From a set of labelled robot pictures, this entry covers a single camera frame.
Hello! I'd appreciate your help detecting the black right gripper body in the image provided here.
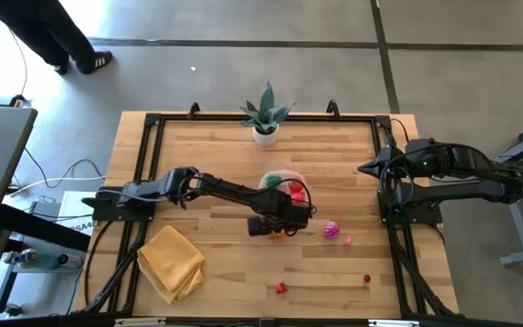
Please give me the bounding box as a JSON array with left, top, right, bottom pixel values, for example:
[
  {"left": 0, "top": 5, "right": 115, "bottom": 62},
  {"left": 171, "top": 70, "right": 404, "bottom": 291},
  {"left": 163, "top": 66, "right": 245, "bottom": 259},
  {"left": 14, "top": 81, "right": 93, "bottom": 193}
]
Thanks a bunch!
[{"left": 392, "top": 139, "right": 438, "bottom": 179}]

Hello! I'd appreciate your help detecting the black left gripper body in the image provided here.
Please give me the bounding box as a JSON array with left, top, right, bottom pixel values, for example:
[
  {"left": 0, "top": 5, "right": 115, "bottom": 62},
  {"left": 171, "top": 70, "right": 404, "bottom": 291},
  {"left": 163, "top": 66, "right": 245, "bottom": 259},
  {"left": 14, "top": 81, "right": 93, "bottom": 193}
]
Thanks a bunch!
[{"left": 247, "top": 189, "right": 311, "bottom": 236}]

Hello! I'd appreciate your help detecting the potted snake plant white pot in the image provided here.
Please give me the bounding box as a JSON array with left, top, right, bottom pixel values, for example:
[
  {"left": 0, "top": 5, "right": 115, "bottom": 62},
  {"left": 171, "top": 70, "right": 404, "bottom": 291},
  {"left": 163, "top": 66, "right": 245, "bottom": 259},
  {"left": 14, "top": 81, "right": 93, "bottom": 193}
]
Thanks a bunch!
[{"left": 238, "top": 81, "right": 295, "bottom": 146}]

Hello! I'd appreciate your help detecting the folded yellow cloth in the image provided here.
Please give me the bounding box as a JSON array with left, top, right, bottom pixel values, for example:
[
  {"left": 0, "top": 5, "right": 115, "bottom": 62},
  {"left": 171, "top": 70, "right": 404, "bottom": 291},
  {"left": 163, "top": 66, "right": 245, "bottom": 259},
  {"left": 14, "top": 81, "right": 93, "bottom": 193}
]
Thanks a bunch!
[{"left": 136, "top": 224, "right": 207, "bottom": 305}]

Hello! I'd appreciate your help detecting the white printed paper sheet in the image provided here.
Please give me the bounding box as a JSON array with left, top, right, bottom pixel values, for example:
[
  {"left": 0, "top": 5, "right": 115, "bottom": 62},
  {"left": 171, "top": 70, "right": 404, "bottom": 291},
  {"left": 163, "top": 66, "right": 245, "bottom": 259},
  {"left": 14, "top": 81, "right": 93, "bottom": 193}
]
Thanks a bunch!
[{"left": 56, "top": 190, "right": 97, "bottom": 237}]

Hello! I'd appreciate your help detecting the teal and white bottle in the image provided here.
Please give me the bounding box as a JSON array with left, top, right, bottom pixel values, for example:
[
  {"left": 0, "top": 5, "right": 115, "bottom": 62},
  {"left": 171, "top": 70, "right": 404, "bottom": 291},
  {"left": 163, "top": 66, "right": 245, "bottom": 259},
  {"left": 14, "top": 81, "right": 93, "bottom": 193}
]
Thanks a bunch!
[{"left": 1, "top": 247, "right": 84, "bottom": 270}]

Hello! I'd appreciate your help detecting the black desk beam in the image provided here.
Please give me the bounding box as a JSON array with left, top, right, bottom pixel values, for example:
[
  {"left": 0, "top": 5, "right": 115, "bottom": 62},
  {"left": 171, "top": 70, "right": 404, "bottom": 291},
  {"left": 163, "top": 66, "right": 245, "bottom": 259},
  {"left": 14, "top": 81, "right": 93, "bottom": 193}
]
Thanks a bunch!
[{"left": 0, "top": 203, "right": 93, "bottom": 253}]

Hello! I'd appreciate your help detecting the black caster wheel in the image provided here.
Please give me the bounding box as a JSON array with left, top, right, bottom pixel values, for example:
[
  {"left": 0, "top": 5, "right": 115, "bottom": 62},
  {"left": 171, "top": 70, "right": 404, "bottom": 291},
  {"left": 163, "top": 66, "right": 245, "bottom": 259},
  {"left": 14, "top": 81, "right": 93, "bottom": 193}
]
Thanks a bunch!
[{"left": 3, "top": 302, "right": 25, "bottom": 318}]

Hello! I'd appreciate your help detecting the person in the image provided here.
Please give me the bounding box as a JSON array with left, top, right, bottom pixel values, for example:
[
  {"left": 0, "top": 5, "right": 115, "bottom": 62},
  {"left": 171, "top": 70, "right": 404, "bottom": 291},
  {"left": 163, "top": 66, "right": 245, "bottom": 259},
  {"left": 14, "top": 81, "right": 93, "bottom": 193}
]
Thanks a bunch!
[{"left": 0, "top": 0, "right": 113, "bottom": 76}]

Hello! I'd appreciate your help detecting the black aluminium table frame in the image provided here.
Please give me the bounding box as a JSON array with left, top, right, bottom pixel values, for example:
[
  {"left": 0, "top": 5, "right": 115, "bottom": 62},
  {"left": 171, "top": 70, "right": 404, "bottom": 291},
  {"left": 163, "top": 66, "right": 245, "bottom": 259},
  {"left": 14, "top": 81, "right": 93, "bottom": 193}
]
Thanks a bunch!
[{"left": 79, "top": 111, "right": 467, "bottom": 327}]

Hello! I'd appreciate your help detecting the silver aluminium extrusion post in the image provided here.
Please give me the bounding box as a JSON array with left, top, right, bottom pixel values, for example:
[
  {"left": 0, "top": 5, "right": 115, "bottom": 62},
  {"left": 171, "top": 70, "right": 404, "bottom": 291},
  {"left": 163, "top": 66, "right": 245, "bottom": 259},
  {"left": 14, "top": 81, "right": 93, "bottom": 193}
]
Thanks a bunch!
[
  {"left": 114, "top": 317, "right": 167, "bottom": 327},
  {"left": 368, "top": 319, "right": 420, "bottom": 327}
]

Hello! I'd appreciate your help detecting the white floor cable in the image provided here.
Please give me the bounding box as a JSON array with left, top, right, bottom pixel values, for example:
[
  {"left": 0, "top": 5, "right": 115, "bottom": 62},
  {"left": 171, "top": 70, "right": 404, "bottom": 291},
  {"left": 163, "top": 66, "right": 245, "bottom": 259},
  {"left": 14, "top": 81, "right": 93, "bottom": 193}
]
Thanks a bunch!
[{"left": 9, "top": 174, "right": 108, "bottom": 199}]

